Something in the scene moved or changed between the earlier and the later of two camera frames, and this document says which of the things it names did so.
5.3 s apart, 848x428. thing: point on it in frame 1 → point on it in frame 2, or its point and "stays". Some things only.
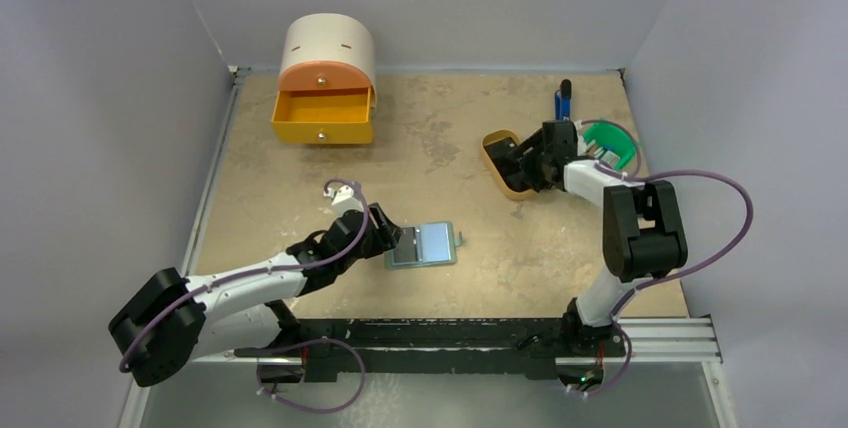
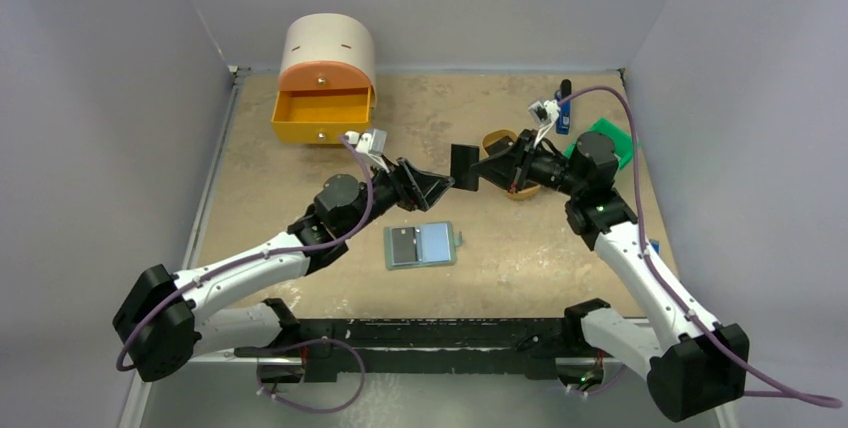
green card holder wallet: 424,244 stays
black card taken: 406,250 stays
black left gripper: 383,233 → 418,188
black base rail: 438,344 stays
